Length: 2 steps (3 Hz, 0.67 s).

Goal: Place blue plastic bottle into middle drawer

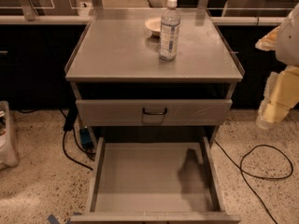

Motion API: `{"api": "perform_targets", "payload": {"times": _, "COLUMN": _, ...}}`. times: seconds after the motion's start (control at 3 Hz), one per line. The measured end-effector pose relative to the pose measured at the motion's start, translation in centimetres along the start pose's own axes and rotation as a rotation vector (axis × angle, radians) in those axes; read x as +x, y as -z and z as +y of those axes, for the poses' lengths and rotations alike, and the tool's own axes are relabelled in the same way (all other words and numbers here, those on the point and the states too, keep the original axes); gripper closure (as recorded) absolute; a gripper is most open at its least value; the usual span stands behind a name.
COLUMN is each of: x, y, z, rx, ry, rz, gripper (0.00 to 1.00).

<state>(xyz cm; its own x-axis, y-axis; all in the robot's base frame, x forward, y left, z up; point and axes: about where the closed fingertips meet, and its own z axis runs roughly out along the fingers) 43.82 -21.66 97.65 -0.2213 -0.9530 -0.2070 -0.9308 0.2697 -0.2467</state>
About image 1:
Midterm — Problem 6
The blue power adapter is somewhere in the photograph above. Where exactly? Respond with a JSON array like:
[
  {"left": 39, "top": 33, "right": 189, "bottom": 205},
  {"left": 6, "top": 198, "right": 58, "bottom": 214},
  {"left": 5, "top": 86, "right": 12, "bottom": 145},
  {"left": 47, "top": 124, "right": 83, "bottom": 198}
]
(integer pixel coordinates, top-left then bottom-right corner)
[{"left": 79, "top": 128, "right": 93, "bottom": 147}]

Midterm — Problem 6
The black drawer handle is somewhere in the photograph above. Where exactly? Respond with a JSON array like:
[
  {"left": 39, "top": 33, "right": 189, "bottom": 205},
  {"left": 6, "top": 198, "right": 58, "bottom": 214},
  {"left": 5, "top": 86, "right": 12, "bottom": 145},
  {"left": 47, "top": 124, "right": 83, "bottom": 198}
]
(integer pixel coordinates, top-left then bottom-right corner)
[{"left": 142, "top": 107, "right": 168, "bottom": 116}]

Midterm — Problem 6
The black floor cable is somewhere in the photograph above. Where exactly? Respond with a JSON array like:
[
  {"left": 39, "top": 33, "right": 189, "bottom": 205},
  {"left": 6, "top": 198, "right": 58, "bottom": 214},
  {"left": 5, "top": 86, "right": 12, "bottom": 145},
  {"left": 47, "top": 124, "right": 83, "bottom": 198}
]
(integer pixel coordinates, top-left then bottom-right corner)
[
  {"left": 59, "top": 108, "right": 96, "bottom": 172},
  {"left": 214, "top": 139, "right": 294, "bottom": 224}
]

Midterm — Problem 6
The black floor cable left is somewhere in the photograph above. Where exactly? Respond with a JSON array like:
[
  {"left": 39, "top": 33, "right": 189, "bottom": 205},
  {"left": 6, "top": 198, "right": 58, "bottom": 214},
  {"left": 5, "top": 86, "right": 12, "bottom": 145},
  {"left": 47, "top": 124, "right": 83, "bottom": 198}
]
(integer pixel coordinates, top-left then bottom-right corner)
[{"left": 59, "top": 108, "right": 96, "bottom": 172}]

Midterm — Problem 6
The grey drawer cabinet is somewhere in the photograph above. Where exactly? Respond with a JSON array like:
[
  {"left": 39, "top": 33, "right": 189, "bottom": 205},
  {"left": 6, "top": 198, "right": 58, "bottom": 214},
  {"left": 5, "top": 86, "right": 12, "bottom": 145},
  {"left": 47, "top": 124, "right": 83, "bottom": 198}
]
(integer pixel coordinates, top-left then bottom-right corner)
[{"left": 66, "top": 8, "right": 244, "bottom": 141}]

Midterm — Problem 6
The black floor cable right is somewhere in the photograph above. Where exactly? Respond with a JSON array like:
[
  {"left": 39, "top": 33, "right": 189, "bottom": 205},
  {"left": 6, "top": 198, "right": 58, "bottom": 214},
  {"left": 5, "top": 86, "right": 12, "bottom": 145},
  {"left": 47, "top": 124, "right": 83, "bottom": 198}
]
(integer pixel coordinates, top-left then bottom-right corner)
[{"left": 214, "top": 139, "right": 294, "bottom": 224}]

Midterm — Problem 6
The white paper bowl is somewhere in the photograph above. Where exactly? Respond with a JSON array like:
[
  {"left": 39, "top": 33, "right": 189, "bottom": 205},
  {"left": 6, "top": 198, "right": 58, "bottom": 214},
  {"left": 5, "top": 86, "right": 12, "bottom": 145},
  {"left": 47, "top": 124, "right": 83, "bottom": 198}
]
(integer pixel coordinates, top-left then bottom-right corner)
[{"left": 145, "top": 17, "right": 161, "bottom": 37}]

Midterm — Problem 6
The clear plastic water bottle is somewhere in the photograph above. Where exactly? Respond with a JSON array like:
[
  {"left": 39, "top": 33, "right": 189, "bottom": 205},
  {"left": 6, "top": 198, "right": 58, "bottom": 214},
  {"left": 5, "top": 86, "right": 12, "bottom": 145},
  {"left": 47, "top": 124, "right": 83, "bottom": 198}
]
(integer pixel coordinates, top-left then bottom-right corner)
[{"left": 159, "top": 0, "right": 180, "bottom": 61}]

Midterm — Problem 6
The closed grey top drawer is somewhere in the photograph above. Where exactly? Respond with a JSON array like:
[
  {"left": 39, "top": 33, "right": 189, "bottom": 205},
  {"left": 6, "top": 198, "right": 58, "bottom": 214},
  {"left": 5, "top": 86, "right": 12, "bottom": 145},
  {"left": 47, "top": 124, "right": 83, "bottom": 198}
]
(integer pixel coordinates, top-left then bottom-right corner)
[{"left": 76, "top": 99, "right": 232, "bottom": 126}]

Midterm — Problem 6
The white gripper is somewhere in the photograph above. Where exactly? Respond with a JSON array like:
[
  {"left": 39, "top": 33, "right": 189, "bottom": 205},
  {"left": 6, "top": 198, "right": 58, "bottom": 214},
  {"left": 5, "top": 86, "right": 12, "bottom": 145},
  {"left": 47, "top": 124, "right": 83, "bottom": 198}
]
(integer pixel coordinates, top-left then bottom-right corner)
[{"left": 255, "top": 4, "right": 299, "bottom": 130}]

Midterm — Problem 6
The blue tape piece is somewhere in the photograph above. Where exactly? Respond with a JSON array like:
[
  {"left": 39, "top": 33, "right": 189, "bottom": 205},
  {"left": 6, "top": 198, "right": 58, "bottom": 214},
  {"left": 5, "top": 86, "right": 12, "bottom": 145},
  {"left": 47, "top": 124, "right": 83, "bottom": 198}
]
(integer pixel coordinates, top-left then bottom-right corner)
[{"left": 47, "top": 212, "right": 82, "bottom": 224}]

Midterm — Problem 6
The open grey middle drawer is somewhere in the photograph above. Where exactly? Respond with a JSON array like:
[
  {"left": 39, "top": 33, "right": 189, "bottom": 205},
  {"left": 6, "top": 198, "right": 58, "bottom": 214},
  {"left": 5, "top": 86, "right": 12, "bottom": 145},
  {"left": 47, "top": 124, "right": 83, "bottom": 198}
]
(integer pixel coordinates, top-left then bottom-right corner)
[{"left": 71, "top": 138, "right": 240, "bottom": 224}]

